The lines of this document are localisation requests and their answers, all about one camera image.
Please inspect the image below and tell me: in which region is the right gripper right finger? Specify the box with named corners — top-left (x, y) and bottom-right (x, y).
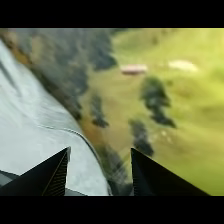
top-left (130, 147), bottom-right (210, 197)

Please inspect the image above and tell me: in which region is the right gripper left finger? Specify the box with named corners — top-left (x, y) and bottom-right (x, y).
top-left (0, 146), bottom-right (72, 197)

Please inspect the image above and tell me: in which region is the grey garment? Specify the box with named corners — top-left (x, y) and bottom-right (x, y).
top-left (0, 39), bottom-right (113, 197)

